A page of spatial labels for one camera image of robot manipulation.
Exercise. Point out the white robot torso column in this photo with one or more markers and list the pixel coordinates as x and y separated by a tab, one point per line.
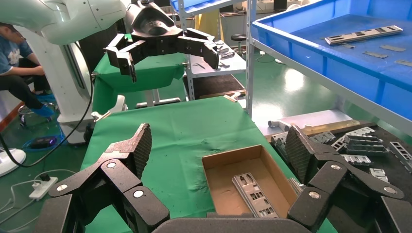
48	64

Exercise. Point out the grey finned metal part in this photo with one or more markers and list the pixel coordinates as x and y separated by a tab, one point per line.
355	159
377	173
400	152
322	137

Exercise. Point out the grey tape strip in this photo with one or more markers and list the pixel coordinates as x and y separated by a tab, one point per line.
404	63
375	55
392	48

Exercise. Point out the blue plastic tray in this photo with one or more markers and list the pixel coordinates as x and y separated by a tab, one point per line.
193	4
354	74

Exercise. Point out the dark stacked metal part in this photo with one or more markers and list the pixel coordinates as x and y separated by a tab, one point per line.
367	148

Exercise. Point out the small grey metal part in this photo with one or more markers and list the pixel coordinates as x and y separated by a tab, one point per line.
227	54

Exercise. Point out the silver binder clip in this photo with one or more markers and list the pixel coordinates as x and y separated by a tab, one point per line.
101	115
232	97

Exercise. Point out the white power strip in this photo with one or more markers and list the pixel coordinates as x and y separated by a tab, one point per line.
43	189

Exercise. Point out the large grey metal bracket frame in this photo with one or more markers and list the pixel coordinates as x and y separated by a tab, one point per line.
278	143

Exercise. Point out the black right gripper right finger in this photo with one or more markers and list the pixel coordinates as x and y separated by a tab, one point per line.
325	180

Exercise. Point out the shallow cardboard box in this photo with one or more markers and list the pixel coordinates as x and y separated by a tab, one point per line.
225	193

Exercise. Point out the grey perforated metal rack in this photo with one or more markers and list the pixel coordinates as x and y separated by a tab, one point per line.
206	69

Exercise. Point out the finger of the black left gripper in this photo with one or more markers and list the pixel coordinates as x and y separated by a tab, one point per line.
124	56
207	48

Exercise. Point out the white plastic pipe elbow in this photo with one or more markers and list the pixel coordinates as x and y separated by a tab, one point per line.
278	124

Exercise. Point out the black device purple light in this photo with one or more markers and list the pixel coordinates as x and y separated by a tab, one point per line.
42	142

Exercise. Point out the pale ladder-shaped metal part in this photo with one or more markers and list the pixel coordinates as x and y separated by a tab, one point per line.
362	131

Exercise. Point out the white round floor base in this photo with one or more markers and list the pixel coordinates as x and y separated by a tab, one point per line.
11	162

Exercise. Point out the black round stool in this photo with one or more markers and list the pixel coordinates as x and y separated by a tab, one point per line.
238	37

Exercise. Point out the black power plug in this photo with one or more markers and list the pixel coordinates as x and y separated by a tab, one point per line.
45	177

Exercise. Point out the white table leg frame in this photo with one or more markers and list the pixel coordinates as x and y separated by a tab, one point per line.
151	98

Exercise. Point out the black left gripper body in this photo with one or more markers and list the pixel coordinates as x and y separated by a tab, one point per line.
151	25

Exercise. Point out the black shelf mat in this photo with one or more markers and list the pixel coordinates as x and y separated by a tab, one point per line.
212	85

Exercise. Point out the yellow panel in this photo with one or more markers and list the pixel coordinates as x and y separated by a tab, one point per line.
209	24

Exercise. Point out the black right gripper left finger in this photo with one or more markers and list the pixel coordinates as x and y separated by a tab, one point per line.
119	180

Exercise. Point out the seated person blue shirt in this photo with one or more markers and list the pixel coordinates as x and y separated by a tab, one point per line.
9	54

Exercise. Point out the chrome stool base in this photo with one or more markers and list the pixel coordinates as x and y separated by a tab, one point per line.
22	111

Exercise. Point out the silver slotted metal plate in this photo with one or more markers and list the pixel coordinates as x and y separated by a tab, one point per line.
347	38
246	197

